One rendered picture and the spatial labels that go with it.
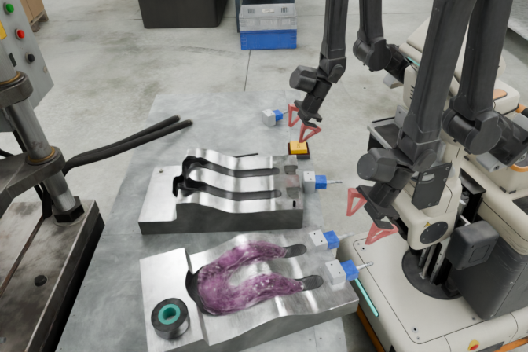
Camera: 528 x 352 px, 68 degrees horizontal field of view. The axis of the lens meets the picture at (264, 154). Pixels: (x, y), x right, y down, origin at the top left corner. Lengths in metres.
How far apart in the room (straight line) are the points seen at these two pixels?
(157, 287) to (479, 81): 0.84
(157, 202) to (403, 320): 1.04
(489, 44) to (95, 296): 1.10
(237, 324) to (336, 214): 1.52
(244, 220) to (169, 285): 0.32
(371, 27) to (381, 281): 1.06
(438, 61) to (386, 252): 1.25
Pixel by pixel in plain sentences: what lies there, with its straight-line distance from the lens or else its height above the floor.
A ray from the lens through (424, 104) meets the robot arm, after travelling 0.83.
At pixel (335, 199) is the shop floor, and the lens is 2.50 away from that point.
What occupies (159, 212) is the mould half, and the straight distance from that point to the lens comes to 1.27.
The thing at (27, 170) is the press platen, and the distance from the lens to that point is 1.31.
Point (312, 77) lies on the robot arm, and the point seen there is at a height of 1.20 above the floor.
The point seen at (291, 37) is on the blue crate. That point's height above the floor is 0.13.
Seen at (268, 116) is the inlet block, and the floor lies 0.85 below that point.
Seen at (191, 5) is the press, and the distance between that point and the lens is 5.06.
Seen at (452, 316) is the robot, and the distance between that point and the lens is 1.81.
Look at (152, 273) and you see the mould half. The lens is 1.07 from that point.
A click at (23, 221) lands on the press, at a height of 0.79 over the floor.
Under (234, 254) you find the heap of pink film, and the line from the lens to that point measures 1.06.
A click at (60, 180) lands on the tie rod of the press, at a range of 1.38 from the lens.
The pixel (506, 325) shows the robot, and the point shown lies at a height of 0.27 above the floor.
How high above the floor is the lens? 1.74
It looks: 38 degrees down
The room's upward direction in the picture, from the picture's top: 2 degrees counter-clockwise
